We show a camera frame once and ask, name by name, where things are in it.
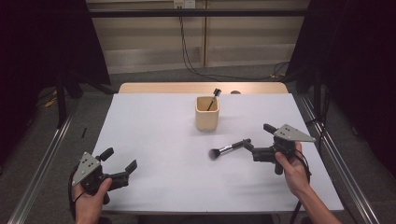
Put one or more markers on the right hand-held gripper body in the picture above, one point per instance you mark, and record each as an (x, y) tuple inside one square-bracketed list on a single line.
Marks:
[(292, 133)]

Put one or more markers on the beige square cup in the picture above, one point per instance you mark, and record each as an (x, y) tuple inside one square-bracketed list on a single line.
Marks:
[(207, 119)]

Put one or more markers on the person's right hand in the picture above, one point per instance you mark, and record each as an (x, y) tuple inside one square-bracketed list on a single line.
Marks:
[(294, 174)]

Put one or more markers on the black horizontal bar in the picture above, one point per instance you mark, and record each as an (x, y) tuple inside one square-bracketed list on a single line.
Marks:
[(199, 12)]

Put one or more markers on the metal floor rail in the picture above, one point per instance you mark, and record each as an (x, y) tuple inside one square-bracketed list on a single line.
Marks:
[(40, 174), (342, 174)]

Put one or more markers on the white wall outlet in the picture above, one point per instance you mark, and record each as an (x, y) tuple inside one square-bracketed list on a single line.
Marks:
[(184, 3)]

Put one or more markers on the small black floor item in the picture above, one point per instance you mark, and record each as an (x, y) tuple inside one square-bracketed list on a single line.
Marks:
[(83, 132)]

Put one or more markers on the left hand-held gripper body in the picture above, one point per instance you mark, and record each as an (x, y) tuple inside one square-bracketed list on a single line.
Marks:
[(85, 168)]

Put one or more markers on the black stand post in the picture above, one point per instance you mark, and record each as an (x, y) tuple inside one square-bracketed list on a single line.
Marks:
[(61, 102)]

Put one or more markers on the white table mat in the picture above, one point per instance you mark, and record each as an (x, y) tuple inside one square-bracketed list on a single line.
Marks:
[(174, 186)]

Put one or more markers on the thin black makeup brush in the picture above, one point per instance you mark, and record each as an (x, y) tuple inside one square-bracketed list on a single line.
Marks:
[(213, 99)]

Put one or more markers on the black powder brush silver ferrule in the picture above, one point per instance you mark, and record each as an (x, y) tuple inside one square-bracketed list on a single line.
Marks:
[(227, 149)]

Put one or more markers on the person's left hand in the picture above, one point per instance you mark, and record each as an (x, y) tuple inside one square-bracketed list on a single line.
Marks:
[(88, 207)]

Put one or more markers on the black curtain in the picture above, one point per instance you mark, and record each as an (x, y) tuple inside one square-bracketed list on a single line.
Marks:
[(358, 62), (37, 46)]

